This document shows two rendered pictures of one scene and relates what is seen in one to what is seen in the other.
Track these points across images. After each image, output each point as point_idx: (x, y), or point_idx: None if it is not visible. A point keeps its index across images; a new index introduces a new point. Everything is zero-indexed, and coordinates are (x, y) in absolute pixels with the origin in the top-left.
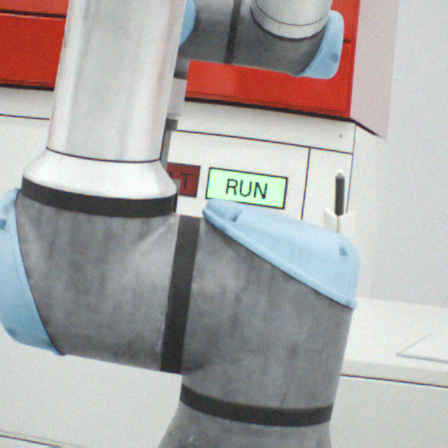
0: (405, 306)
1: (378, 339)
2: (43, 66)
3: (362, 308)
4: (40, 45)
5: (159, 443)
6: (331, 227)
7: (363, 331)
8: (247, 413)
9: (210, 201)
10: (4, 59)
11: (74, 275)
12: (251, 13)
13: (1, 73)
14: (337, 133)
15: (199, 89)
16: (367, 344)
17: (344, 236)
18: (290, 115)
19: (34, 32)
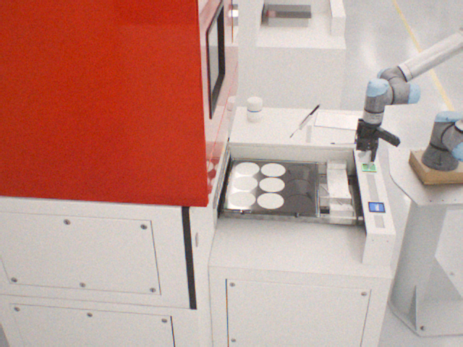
0: (244, 129)
1: (334, 133)
2: (223, 139)
3: (264, 136)
4: (222, 131)
5: (448, 161)
6: (310, 118)
7: (321, 135)
8: None
9: (460, 118)
10: (220, 149)
11: None
12: (406, 80)
13: (220, 155)
14: None
15: (232, 108)
16: (346, 134)
17: (448, 110)
18: None
19: (221, 128)
